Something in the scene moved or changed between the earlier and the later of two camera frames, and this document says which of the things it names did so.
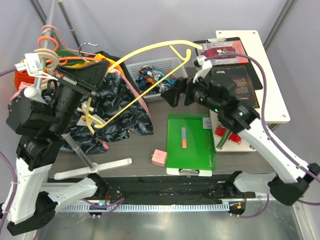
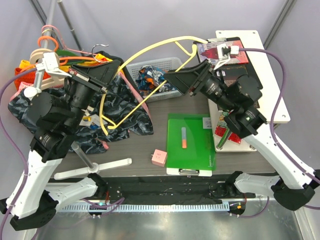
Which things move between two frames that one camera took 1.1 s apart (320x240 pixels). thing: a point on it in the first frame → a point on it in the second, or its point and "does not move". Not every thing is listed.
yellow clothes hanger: (183, 60) → (189, 53)
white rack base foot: (90, 170) does not move
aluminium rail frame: (266, 218) does not move
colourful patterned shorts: (148, 77) does not move
